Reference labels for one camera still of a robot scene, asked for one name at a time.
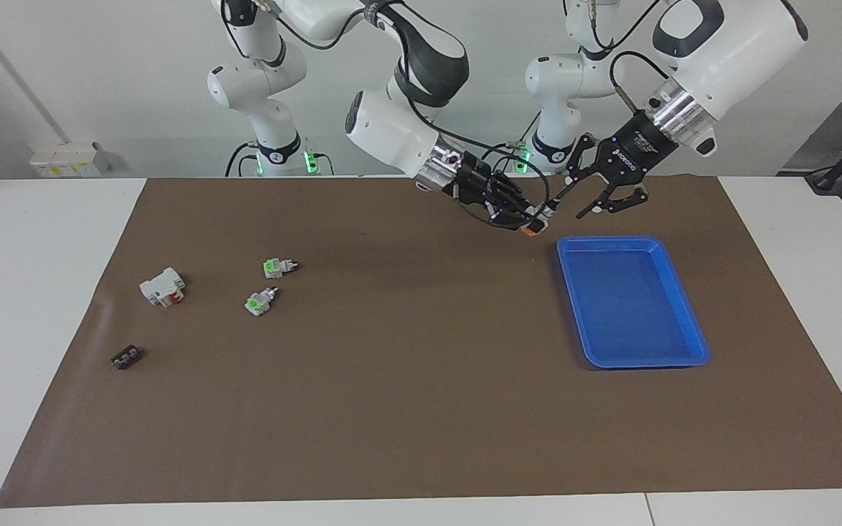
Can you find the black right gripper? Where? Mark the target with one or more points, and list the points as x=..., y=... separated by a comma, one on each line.
x=479, y=183

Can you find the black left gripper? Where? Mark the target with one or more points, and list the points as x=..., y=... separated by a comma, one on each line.
x=640, y=150

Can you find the white orange selector switch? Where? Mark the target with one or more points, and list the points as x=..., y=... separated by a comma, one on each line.
x=532, y=228

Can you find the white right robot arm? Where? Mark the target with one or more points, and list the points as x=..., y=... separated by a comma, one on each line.
x=392, y=128

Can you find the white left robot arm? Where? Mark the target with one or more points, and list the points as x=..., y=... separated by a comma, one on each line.
x=735, y=44

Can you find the blue plastic tray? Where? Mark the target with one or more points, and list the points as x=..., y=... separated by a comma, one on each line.
x=633, y=307

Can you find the brown table mat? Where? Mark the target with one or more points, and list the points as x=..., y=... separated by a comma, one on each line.
x=406, y=380

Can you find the white red circuit breaker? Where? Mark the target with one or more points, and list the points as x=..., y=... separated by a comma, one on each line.
x=161, y=286

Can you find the small dark terminal block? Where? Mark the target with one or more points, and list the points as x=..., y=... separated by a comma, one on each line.
x=126, y=357

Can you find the white green selector switch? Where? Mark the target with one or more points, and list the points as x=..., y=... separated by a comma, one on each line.
x=278, y=267
x=259, y=302

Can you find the white wall socket box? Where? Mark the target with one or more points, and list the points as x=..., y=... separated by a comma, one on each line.
x=66, y=159

